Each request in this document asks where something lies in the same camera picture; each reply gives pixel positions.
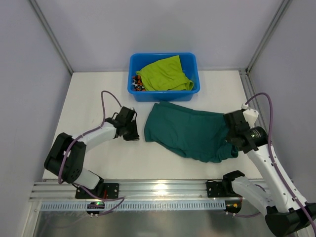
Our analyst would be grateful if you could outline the dark green shorts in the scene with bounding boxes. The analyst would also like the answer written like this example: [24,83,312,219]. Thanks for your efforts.
[144,101,238,163]

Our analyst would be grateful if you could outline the lime green shorts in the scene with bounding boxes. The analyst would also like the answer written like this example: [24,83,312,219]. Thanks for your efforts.
[136,55,194,91]

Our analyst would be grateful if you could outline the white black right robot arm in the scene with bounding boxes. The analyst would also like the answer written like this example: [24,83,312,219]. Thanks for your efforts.
[222,109,316,237]

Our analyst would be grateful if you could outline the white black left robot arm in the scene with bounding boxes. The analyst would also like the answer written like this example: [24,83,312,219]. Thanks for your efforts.
[44,107,139,199]

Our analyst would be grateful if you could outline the orange black patterned shorts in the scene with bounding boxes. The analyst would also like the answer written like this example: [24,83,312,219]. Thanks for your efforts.
[132,75,146,91]

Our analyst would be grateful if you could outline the right controller board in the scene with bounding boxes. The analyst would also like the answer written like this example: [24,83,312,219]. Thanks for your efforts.
[224,200,242,216]

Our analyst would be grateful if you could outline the controller board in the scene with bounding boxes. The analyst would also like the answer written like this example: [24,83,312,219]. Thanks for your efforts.
[224,200,242,216]
[86,201,105,217]

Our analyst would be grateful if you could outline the left controller board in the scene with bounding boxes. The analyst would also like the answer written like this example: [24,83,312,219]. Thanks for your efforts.
[86,201,105,217]

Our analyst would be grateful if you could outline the blue plastic bin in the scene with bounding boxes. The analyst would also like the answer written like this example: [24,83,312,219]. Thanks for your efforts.
[127,52,200,102]

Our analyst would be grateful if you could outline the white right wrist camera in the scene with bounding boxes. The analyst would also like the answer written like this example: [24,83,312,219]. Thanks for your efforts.
[241,103,259,128]

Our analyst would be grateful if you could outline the right side aluminium rail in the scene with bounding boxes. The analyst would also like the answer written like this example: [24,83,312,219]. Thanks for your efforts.
[238,69,269,134]

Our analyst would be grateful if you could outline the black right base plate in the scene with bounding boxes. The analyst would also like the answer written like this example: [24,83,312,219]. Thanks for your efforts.
[205,180,233,198]

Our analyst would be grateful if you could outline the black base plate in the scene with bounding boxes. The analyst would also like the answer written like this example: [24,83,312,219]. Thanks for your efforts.
[205,180,233,198]
[75,183,119,199]

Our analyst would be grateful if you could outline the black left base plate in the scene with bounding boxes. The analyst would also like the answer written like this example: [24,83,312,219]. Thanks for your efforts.
[75,183,119,199]

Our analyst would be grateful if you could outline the aluminium mounting rail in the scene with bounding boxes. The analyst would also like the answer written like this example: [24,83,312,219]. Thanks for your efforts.
[29,179,207,201]

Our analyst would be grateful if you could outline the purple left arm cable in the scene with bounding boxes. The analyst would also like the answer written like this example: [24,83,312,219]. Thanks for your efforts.
[58,90,125,218]

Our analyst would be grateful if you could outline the grey slotted cable duct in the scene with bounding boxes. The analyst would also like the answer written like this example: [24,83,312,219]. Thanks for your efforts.
[40,200,225,211]

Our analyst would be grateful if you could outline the right aluminium frame post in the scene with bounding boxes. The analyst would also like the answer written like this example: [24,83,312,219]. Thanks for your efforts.
[246,0,292,73]

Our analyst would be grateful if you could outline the aluminium frame post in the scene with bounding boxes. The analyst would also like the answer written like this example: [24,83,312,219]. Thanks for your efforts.
[28,0,74,75]
[246,0,292,73]

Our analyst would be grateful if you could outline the left aluminium frame post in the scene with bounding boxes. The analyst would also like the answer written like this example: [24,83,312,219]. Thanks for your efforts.
[28,0,74,75]

